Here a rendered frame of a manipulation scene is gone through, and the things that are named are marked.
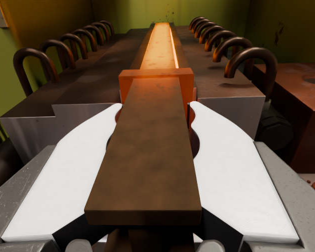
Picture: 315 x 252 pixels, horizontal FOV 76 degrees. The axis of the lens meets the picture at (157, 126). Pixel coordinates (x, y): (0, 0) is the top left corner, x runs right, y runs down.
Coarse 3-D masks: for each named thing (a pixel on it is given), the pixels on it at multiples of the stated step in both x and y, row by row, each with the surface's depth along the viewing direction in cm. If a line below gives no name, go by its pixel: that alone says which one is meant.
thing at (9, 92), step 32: (0, 0) 24; (32, 0) 29; (64, 0) 39; (0, 32) 25; (32, 32) 29; (64, 32) 38; (0, 64) 28; (32, 64) 29; (0, 96) 30; (0, 128) 33
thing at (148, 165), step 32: (160, 32) 30; (160, 64) 16; (128, 96) 10; (160, 96) 10; (192, 96) 13; (128, 128) 8; (160, 128) 8; (128, 160) 6; (160, 160) 6; (192, 160) 6; (96, 192) 5; (128, 192) 5; (160, 192) 5; (192, 192) 5; (96, 224) 5; (128, 224) 5; (160, 224) 5; (192, 224) 5
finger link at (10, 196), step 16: (32, 160) 7; (16, 176) 7; (32, 176) 7; (0, 192) 6; (16, 192) 6; (0, 208) 6; (16, 208) 6; (0, 224) 5; (0, 240) 5; (48, 240) 5
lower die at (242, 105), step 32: (128, 32) 45; (96, 64) 24; (128, 64) 23; (192, 64) 21; (224, 64) 21; (32, 96) 19; (64, 96) 16; (96, 96) 16; (224, 96) 14; (256, 96) 14; (32, 128) 16; (64, 128) 16; (256, 128) 16
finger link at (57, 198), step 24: (96, 120) 10; (72, 144) 8; (96, 144) 8; (48, 168) 7; (72, 168) 7; (96, 168) 7; (48, 192) 6; (72, 192) 6; (24, 216) 6; (48, 216) 5; (72, 216) 5; (24, 240) 5; (96, 240) 6
